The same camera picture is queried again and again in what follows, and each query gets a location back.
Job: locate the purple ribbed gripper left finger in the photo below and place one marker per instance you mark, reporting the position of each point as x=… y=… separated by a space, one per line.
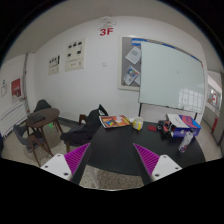
x=66 y=165

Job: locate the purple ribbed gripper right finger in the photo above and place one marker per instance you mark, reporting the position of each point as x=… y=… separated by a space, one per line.
x=156 y=166

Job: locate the clear plastic water bottle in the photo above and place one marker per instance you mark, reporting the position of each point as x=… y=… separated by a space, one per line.
x=186 y=141

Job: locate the grey chair with wooden legs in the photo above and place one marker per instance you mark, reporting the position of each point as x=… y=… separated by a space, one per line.
x=32 y=141

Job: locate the red round coaster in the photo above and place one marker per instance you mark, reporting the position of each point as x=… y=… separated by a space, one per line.
x=152 y=128

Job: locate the black and red gadget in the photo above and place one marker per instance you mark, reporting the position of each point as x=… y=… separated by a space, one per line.
x=164 y=126

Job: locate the blue and white cardboard box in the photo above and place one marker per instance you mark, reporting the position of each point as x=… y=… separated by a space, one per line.
x=181 y=124

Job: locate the white and yellow mug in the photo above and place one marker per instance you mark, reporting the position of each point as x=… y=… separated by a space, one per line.
x=137 y=123

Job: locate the round brown side table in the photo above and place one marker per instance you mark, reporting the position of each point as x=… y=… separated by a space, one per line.
x=43 y=117

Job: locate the colourful magazine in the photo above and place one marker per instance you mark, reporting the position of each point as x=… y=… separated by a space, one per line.
x=114 y=121

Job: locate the dark chair behind side table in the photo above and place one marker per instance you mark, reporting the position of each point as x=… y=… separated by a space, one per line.
x=42 y=104

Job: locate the white radiator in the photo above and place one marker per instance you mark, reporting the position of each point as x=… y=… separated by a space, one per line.
x=12 y=116

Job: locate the red fire extinguisher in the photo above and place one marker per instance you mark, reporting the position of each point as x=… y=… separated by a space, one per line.
x=214 y=125

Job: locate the large whiteboard on stand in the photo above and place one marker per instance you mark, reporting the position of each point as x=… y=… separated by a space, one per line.
x=172 y=82

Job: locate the grey pin notice board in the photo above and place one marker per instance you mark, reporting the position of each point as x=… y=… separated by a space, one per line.
x=129 y=63

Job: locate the red wall poster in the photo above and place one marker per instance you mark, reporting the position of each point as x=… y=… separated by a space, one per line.
x=16 y=88

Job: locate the small white wall poster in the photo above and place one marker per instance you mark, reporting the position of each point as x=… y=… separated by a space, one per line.
x=54 y=65

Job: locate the red 3F wall sign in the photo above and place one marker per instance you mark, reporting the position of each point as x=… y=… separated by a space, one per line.
x=106 y=32

